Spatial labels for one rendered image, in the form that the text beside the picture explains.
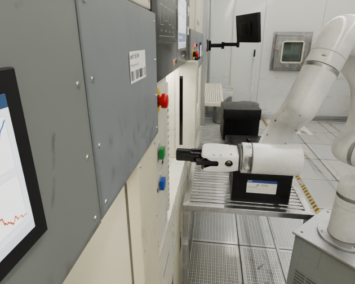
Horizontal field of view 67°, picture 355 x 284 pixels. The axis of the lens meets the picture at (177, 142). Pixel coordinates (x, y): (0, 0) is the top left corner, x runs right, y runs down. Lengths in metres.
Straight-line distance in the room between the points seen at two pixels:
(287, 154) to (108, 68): 0.52
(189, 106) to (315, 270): 0.93
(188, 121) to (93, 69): 1.17
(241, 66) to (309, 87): 4.80
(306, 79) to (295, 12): 4.93
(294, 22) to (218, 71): 1.56
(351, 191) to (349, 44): 0.56
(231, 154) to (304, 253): 0.69
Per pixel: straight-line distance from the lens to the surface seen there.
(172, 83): 1.43
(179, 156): 0.75
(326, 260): 1.26
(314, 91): 0.76
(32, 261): 0.26
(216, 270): 2.10
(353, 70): 1.00
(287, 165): 0.74
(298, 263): 1.34
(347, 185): 1.17
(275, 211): 1.37
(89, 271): 0.76
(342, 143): 1.13
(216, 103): 3.09
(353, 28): 0.83
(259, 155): 0.73
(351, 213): 1.21
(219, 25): 5.50
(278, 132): 0.84
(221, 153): 0.72
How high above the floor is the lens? 1.50
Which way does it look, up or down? 21 degrees down
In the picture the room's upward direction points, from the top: straight up
